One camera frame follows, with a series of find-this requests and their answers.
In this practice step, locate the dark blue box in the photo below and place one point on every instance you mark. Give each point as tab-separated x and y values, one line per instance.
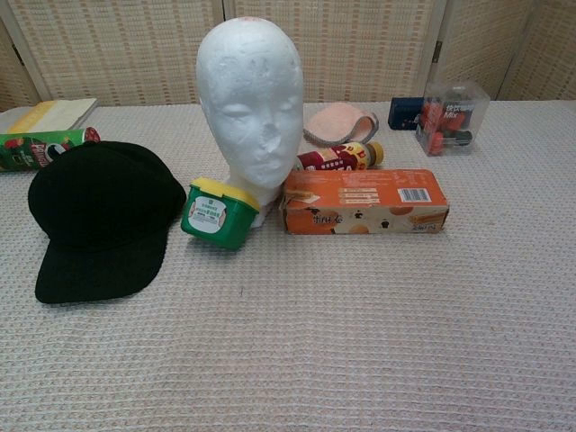
402	114

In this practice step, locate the black baseball cap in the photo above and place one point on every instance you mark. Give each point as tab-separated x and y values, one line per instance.
103	202

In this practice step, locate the clear plastic box with toys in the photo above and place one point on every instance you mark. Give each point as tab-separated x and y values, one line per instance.
450	121

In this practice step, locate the green Pringles can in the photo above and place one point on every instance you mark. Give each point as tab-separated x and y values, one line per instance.
45	148

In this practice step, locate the green tub with yellow lid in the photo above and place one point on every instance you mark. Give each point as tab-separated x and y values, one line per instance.
216	220

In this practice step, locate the yellow and white book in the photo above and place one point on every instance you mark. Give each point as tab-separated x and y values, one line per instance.
54	114

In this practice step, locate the orange biscuit box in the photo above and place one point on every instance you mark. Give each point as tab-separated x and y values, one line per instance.
360	198

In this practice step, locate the pink cloth pouch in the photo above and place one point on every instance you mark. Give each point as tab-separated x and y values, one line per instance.
333	121

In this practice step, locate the white woven tablecloth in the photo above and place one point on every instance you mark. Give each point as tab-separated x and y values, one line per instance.
315	337

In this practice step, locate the woven folding screen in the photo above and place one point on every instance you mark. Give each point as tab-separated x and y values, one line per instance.
135	45

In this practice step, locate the red yellow drink bottle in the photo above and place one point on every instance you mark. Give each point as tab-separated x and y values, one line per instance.
337	157

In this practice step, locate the white foam mannequin head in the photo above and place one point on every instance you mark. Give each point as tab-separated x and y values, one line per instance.
247	90

